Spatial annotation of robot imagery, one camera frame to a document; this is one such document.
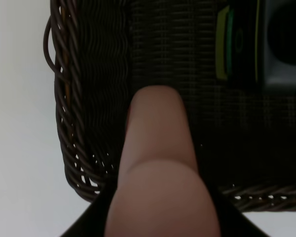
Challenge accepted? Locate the dark brown wicker basket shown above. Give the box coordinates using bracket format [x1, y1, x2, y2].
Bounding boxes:
[43, 0, 296, 212]

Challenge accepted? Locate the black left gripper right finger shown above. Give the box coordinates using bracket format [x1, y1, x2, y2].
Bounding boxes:
[205, 182, 264, 237]

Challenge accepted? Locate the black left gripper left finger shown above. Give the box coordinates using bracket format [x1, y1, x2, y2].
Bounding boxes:
[62, 173, 118, 237]

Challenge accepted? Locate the black pump bottle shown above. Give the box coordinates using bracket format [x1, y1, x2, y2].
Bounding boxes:
[215, 0, 296, 95]

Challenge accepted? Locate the pink bottle white cap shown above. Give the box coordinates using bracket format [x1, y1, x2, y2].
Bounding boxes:
[105, 86, 221, 237]

